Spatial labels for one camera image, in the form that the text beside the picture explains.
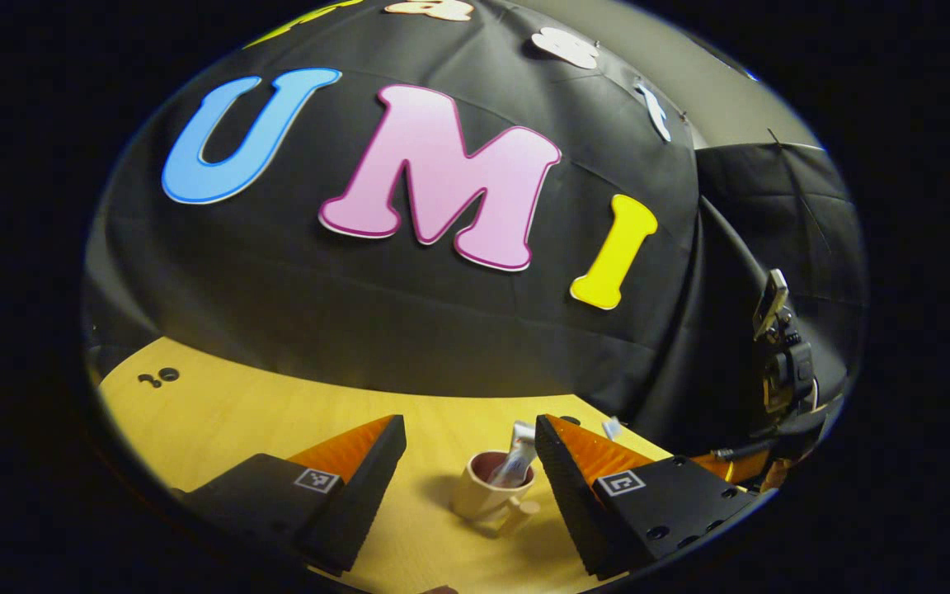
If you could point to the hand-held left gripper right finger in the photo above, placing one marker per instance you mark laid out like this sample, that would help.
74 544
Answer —
570 495

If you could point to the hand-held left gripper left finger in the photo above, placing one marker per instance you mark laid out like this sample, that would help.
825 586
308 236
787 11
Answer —
359 503

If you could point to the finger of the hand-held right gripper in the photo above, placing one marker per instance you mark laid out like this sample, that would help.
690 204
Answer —
731 469

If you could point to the white toothpaste tube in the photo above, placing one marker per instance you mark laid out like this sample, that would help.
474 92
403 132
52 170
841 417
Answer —
516 462

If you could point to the beige cup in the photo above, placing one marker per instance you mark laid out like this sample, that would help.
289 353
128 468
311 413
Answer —
475 495

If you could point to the wooden desktop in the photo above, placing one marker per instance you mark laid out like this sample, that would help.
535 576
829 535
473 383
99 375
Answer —
219 412

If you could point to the black backdrop cloth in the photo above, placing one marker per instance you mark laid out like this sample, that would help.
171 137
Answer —
359 289

